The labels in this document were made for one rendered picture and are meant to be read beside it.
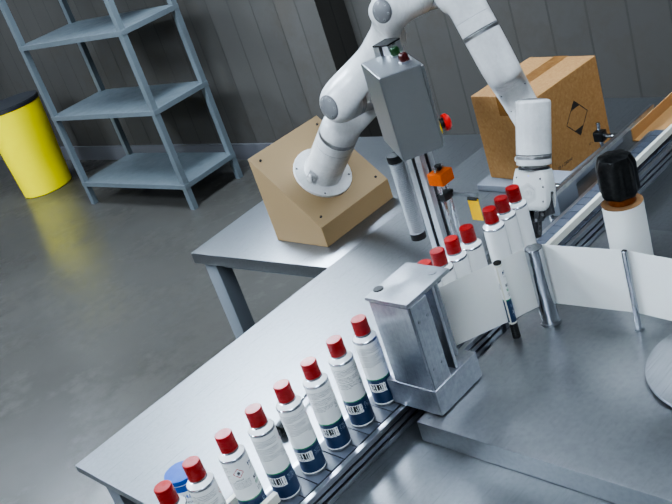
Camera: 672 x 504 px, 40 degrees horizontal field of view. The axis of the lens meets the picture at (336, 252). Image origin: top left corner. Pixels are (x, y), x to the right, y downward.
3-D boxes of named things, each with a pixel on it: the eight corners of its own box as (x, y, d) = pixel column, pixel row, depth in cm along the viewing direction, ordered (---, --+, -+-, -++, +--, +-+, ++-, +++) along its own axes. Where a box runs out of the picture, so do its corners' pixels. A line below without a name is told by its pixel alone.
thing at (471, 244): (489, 310, 211) (468, 233, 202) (471, 307, 215) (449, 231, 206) (502, 298, 214) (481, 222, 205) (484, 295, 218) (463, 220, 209)
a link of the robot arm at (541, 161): (507, 155, 222) (507, 168, 222) (538, 156, 216) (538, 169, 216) (527, 151, 227) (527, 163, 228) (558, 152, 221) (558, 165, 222)
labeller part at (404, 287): (407, 309, 171) (406, 304, 171) (364, 300, 179) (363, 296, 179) (450, 271, 179) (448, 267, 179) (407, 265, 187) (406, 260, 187)
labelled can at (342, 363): (364, 431, 186) (334, 349, 177) (346, 425, 189) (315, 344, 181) (380, 416, 189) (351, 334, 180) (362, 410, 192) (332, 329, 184)
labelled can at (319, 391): (340, 455, 181) (307, 371, 173) (322, 448, 185) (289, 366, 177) (357, 438, 184) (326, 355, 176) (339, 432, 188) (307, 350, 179)
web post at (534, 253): (554, 329, 197) (536, 254, 189) (536, 326, 200) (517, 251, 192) (565, 317, 199) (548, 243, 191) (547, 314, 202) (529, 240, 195)
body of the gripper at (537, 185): (507, 164, 223) (508, 209, 225) (543, 165, 216) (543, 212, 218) (525, 160, 228) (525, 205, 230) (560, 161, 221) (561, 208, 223)
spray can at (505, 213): (522, 279, 219) (503, 203, 210) (504, 276, 222) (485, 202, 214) (534, 268, 222) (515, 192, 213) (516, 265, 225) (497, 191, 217)
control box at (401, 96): (403, 162, 196) (378, 79, 188) (383, 141, 211) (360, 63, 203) (447, 146, 196) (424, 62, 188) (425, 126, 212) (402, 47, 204)
